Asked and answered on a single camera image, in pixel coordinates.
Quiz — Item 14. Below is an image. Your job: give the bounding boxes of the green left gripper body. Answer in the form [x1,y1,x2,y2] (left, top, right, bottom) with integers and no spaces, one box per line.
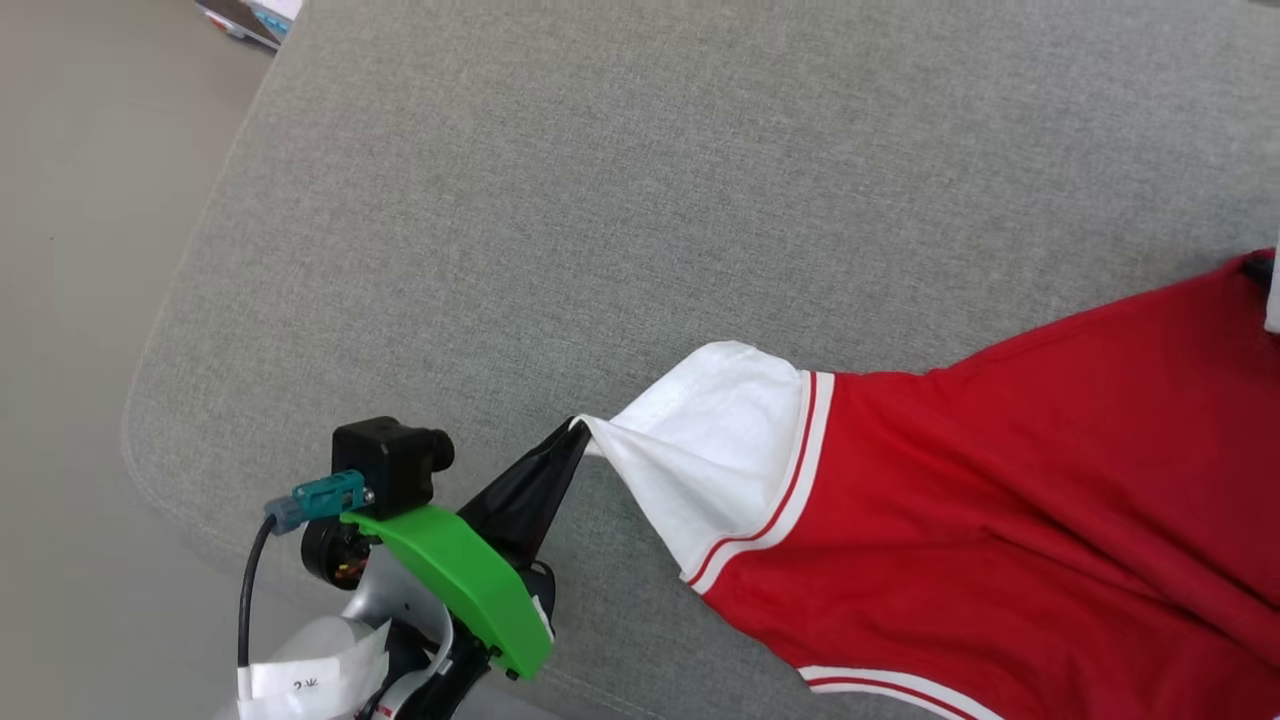
[300,505,554,682]

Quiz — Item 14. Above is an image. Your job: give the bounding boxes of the white equipment box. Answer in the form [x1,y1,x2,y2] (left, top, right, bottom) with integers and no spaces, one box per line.
[195,0,303,53]

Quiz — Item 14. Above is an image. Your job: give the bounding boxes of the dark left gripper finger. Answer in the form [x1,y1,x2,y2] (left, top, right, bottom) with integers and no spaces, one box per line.
[500,424,594,572]
[458,417,584,547]

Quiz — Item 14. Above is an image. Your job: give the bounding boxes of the black cable with teal connector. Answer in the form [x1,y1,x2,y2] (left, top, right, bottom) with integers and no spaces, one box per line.
[237,470,371,671]

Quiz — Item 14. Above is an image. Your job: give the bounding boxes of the red white basketball jersey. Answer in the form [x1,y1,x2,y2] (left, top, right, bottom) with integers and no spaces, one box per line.
[580,248,1280,720]

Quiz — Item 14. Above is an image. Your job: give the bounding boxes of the white paper cable label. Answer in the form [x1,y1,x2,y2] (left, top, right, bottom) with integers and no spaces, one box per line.
[237,620,391,701]

